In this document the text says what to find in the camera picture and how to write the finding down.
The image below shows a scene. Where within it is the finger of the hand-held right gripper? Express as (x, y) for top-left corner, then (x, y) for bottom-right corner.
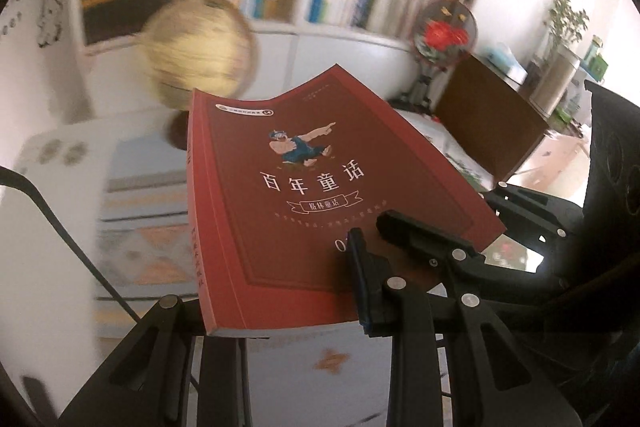
(377, 209), (488, 280)
(482, 181), (568, 243)

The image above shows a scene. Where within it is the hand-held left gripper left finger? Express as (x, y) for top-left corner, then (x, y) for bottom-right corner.
(57, 294), (253, 427)

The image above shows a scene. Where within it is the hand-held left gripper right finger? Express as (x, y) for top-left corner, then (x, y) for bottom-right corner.
(347, 227), (562, 427)

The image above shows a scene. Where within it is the red book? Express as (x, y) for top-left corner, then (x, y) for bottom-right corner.
(186, 64), (508, 338)

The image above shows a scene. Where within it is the brown wooden cabinet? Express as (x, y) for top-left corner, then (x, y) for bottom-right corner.
(435, 54), (593, 195)

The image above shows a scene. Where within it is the potted green plant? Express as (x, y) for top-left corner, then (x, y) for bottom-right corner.
(530, 0), (591, 118)

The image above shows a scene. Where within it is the green box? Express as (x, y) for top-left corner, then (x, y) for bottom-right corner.
(582, 34), (611, 82)

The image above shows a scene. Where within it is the light blue tissue box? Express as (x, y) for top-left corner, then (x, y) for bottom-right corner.
(482, 44), (528, 85)

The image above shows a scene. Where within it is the patterned table cloth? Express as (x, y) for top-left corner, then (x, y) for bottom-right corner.
(10, 107), (546, 427)

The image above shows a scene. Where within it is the round red flower ornament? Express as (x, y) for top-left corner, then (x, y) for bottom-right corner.
(390, 0), (478, 108)

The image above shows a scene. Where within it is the beige globe on wooden base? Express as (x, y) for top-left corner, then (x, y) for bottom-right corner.
(141, 0), (259, 152)

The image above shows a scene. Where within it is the thick black cable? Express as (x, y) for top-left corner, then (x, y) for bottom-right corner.
(0, 164), (143, 325)

